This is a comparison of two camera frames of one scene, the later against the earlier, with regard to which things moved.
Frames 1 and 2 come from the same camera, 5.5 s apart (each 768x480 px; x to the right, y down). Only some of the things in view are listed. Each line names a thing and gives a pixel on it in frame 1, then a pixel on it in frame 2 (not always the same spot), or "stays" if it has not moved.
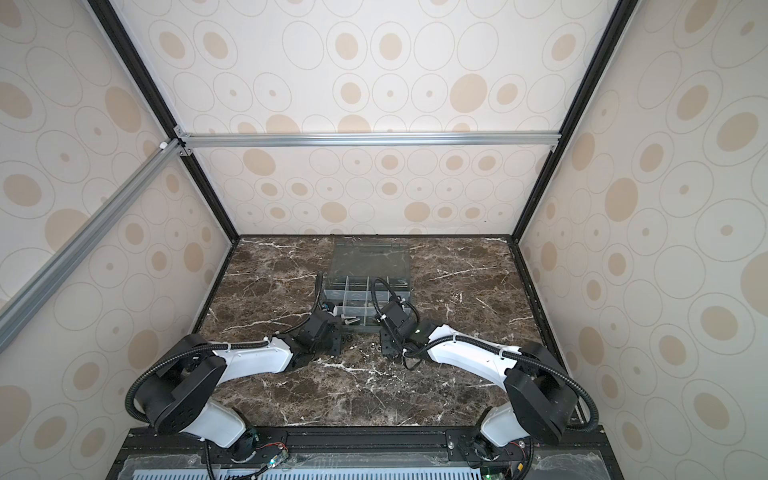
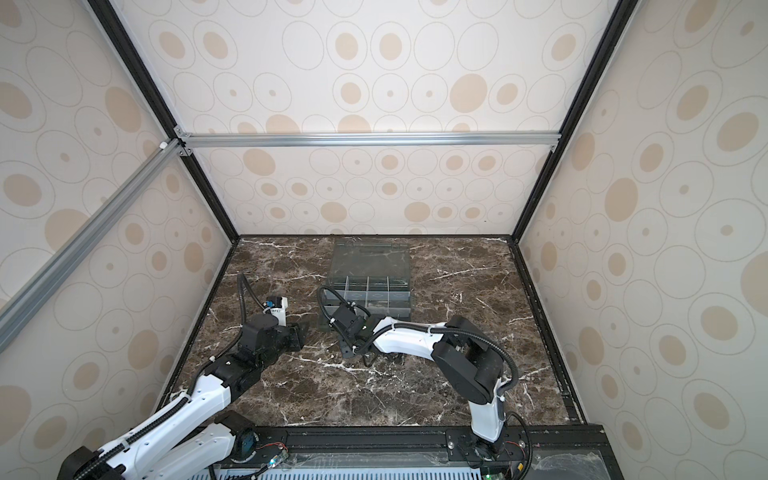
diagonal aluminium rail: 18,310 stays
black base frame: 145,453 stays
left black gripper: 337,344 to 297,337
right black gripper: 383,341 to 344,351
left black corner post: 114,25 stays
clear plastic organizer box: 362,275 stays
